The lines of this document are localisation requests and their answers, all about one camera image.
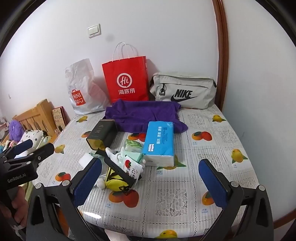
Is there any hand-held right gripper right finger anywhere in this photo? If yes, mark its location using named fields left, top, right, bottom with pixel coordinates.
left=198, top=159, right=274, bottom=241

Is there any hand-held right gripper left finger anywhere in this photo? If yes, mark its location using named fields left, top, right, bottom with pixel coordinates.
left=25, top=158, right=109, bottom=241

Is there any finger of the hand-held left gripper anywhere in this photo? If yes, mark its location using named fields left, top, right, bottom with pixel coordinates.
left=0, top=138, right=33, bottom=160
left=14, top=143, right=55, bottom=171

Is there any white sponge block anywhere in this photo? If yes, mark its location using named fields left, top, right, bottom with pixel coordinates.
left=79, top=153, right=101, bottom=167

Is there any yellow striped pouch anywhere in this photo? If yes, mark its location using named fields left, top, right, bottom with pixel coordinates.
left=105, top=167, right=131, bottom=192

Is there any black watch strap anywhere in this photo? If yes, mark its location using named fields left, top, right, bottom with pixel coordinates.
left=96, top=149, right=136, bottom=188

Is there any white cloth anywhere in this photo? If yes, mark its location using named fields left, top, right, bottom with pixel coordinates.
left=105, top=147, right=146, bottom=169

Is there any fruit print sachet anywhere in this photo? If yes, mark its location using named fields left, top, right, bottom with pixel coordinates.
left=124, top=159, right=142, bottom=181

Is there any mint green packet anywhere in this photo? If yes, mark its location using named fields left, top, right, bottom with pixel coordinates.
left=120, top=151, right=142, bottom=163

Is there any small green tissue pack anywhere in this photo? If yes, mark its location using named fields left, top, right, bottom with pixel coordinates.
left=125, top=139, right=142, bottom=153

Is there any person's left hand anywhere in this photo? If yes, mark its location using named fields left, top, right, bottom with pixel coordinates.
left=11, top=185, right=29, bottom=229

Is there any white dotted bag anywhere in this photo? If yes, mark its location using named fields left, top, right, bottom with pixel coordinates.
left=21, top=130, right=50, bottom=149

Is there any purple plush toy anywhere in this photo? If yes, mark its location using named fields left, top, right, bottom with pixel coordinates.
left=9, top=120, right=25, bottom=142

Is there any patterned box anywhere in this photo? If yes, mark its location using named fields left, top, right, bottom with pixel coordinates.
left=51, top=106, right=70, bottom=130

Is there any fruit print tablecloth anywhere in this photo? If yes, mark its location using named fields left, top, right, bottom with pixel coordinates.
left=35, top=103, right=260, bottom=241

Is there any dark green tin box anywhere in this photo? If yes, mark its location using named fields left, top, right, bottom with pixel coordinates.
left=86, top=119, right=118, bottom=151

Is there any blue tissue pack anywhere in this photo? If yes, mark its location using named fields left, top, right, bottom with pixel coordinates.
left=142, top=121, right=175, bottom=168

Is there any white plastic shopping bag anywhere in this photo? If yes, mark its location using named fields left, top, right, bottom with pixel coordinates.
left=65, top=59, right=111, bottom=115

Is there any purple towel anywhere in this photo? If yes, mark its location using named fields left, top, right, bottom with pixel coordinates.
left=105, top=99, right=188, bottom=133

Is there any grey waist bag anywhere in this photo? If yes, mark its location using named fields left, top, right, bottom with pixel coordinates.
left=149, top=72, right=218, bottom=110

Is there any red paper bag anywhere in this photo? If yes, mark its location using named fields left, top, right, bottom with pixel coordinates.
left=102, top=42, right=149, bottom=103

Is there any white light switch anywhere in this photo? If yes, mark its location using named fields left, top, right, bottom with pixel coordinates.
left=88, top=24, right=101, bottom=38

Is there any wooden door frame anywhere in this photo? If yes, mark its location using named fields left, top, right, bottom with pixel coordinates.
left=211, top=0, right=230, bottom=112

